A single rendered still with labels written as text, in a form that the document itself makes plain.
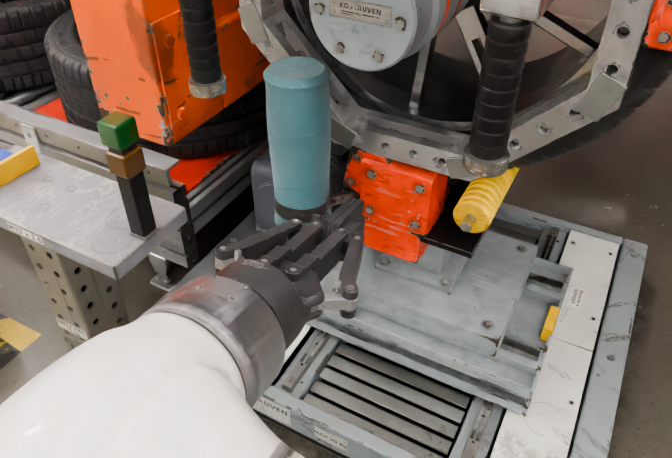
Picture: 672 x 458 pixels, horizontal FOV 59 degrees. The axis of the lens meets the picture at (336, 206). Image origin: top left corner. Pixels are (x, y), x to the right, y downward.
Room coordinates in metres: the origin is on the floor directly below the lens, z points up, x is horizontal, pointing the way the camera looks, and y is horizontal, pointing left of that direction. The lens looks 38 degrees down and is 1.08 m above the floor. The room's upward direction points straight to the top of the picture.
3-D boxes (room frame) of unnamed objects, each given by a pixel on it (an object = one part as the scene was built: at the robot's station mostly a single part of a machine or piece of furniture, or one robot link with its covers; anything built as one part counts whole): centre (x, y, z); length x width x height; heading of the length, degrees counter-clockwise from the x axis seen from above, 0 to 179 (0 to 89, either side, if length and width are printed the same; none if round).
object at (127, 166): (0.74, 0.31, 0.59); 0.04 x 0.04 x 0.04; 62
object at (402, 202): (0.81, -0.13, 0.48); 0.16 x 0.12 x 0.17; 152
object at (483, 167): (0.49, -0.15, 0.83); 0.04 x 0.04 x 0.16
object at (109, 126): (0.74, 0.31, 0.64); 0.04 x 0.04 x 0.04; 62
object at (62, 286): (0.85, 0.51, 0.21); 0.10 x 0.10 x 0.42; 62
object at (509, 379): (0.91, -0.22, 0.13); 0.50 x 0.36 x 0.10; 62
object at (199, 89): (0.65, 0.15, 0.83); 0.04 x 0.04 x 0.16
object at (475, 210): (0.81, -0.26, 0.51); 0.29 x 0.06 x 0.06; 152
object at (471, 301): (0.93, -0.19, 0.32); 0.40 x 0.30 x 0.28; 62
